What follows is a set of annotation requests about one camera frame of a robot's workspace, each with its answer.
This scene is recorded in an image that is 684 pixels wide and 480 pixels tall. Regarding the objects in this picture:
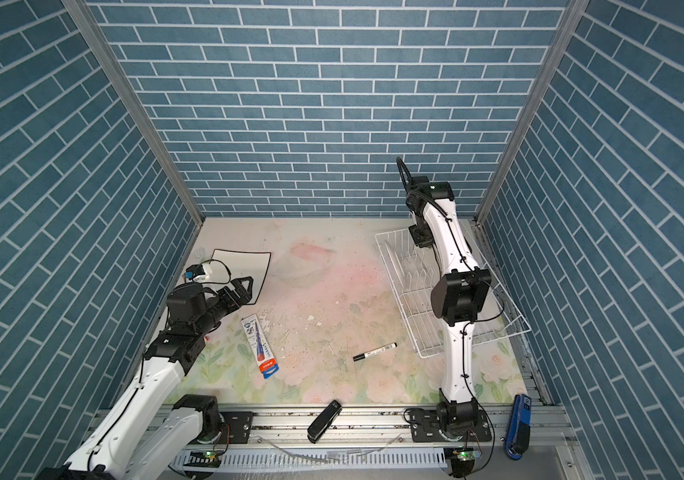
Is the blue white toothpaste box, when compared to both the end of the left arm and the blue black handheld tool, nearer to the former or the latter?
the end of the left arm

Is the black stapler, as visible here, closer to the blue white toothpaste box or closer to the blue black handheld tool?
the blue white toothpaste box

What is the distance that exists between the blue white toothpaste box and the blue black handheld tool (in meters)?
0.63

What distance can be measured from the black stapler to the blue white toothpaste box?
0.61 feet

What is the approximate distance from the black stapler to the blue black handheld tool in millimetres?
428

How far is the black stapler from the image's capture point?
0.71 metres

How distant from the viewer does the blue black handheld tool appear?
695mm

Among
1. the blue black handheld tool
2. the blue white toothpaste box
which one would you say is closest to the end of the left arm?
the blue white toothpaste box

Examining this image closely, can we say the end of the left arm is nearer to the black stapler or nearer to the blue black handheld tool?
the black stapler

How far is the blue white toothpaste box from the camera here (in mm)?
841
